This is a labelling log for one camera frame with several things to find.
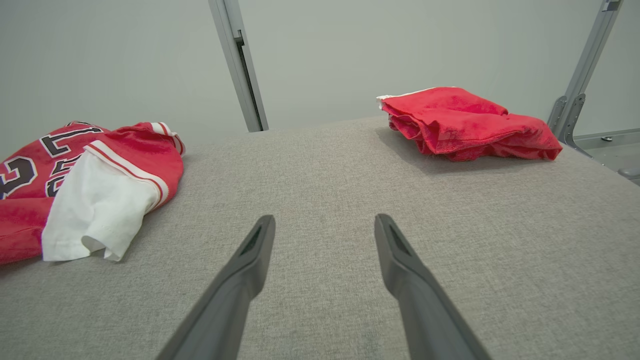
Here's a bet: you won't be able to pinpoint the grey frame post with bracket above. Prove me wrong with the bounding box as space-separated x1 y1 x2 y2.
546 0 623 158

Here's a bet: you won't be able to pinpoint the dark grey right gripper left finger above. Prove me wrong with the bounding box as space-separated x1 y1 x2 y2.
155 215 277 360

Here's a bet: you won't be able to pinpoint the grey metal frame post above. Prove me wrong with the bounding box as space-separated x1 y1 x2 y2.
208 0 262 134
223 0 269 132

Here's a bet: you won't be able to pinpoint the red shorts with white stripes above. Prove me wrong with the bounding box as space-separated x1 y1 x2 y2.
376 86 564 162

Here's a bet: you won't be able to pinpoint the red basketball jersey white sleeves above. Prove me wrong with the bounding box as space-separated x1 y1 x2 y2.
0 121 187 266

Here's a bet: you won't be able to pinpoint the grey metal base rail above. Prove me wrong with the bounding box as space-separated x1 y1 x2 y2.
572 128 640 151

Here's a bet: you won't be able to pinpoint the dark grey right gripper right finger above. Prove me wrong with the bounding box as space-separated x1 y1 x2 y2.
374 214 493 360

